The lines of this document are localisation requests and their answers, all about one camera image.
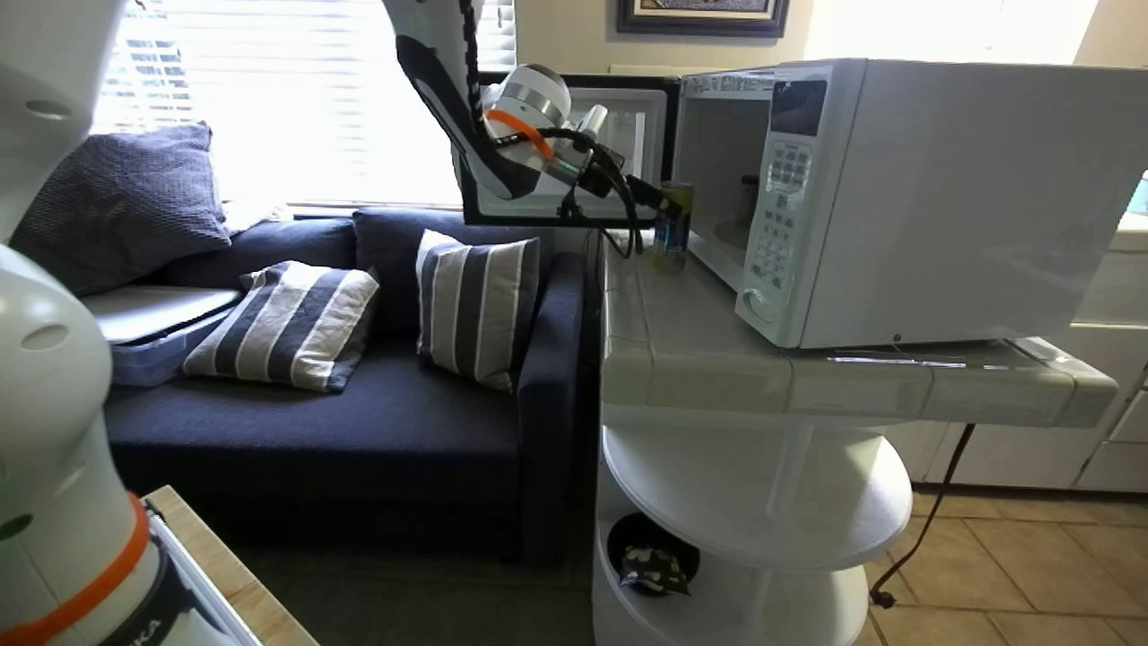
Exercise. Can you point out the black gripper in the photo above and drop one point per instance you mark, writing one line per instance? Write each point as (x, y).
(612, 182)

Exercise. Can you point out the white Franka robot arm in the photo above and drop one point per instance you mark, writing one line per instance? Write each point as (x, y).
(48, 395)

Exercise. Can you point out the microwave door with window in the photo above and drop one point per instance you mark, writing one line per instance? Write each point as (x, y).
(639, 118)

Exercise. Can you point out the white microwave oven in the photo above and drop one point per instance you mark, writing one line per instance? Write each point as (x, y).
(955, 203)

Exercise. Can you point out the white tiled kitchen counter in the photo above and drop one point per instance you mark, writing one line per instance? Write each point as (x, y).
(719, 360)

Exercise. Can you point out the dark framed picture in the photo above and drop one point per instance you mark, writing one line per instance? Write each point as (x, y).
(706, 15)

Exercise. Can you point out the blue white striped cushion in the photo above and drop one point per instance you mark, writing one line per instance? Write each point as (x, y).
(287, 328)
(471, 306)

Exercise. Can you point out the dark bowl with contents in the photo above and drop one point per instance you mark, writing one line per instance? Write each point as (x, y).
(649, 557)

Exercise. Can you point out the dark blue sofa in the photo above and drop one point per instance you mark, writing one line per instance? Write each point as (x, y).
(359, 454)

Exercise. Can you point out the flat grey cushion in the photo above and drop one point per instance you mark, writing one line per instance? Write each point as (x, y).
(157, 325)

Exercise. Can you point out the large dark blue pillow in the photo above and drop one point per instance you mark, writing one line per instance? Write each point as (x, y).
(132, 203)

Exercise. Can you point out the wooden robot mounting table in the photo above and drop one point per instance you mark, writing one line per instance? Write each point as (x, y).
(228, 576)

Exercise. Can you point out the white round pedestal table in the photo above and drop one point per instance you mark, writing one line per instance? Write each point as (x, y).
(765, 489)

